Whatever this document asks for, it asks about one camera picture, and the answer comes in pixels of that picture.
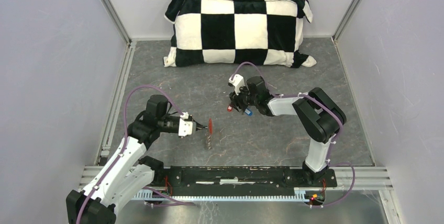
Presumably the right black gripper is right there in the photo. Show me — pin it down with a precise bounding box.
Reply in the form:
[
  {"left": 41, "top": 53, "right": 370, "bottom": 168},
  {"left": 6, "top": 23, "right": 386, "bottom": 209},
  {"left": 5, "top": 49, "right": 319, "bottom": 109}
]
[{"left": 229, "top": 83, "right": 259, "bottom": 113}]

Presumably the key with blue tag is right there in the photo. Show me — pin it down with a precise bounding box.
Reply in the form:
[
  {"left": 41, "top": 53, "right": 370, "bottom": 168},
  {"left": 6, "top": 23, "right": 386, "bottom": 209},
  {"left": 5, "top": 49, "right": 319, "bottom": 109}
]
[{"left": 244, "top": 108, "right": 253, "bottom": 116}]

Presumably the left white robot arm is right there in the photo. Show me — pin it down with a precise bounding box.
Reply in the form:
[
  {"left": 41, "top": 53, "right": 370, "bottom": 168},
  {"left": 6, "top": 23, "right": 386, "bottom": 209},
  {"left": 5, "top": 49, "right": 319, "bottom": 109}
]
[{"left": 66, "top": 95, "right": 208, "bottom": 223}]

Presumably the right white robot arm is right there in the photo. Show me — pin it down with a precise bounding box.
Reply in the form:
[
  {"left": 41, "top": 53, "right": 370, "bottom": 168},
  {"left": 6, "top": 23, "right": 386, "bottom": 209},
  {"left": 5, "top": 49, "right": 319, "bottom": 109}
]
[{"left": 227, "top": 74, "right": 347, "bottom": 186}]

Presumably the black and white checkered pillow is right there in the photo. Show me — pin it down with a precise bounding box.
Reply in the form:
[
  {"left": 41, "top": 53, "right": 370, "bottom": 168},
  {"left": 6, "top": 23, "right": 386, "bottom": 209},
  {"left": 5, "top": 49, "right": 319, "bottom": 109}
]
[{"left": 163, "top": 0, "right": 317, "bottom": 68}]

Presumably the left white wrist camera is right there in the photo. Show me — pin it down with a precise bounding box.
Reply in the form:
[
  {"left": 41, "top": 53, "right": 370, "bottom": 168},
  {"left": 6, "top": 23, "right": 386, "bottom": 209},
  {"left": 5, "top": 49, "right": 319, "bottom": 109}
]
[{"left": 178, "top": 112, "right": 195, "bottom": 138}]

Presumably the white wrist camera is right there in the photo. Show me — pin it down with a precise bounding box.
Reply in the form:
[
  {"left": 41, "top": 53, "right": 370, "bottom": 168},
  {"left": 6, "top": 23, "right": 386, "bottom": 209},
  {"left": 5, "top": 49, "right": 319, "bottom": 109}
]
[
  {"left": 228, "top": 74, "right": 245, "bottom": 95},
  {"left": 178, "top": 112, "right": 195, "bottom": 138}
]

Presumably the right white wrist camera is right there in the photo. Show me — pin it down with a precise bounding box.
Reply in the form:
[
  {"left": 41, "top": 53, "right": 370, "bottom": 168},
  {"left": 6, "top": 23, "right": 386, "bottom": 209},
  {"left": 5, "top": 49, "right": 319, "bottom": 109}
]
[{"left": 228, "top": 74, "right": 245, "bottom": 95}]

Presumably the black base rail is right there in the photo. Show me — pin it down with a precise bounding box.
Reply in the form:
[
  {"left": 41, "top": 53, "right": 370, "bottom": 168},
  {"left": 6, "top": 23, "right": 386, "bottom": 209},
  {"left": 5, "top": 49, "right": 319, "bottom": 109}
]
[{"left": 149, "top": 166, "right": 338, "bottom": 196}]

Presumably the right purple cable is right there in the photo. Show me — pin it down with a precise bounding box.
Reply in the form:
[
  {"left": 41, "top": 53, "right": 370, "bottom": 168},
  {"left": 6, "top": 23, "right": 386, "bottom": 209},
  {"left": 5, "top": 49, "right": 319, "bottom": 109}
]
[{"left": 230, "top": 61, "right": 357, "bottom": 209}]

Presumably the white toothed cable duct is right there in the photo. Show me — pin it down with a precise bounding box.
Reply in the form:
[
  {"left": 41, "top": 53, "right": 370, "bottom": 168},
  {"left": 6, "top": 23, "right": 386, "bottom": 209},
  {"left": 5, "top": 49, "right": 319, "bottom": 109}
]
[{"left": 131, "top": 188, "right": 325, "bottom": 203}]

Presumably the left aluminium corner post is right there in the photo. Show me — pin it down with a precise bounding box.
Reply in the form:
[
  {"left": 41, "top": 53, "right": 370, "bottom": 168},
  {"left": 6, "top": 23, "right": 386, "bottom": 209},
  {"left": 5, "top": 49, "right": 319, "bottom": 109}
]
[{"left": 101, "top": 0, "right": 132, "bottom": 44}]

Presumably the aluminium corner post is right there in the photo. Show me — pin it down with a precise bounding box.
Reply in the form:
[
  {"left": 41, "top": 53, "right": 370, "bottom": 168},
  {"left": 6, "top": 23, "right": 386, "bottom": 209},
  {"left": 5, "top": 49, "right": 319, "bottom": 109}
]
[
  {"left": 332, "top": 0, "right": 362, "bottom": 43},
  {"left": 101, "top": 0, "right": 132, "bottom": 44}
]

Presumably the right aluminium corner post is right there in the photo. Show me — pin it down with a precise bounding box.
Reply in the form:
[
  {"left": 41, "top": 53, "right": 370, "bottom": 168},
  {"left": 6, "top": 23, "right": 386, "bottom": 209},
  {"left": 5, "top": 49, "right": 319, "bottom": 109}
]
[{"left": 332, "top": 0, "right": 362, "bottom": 43}]

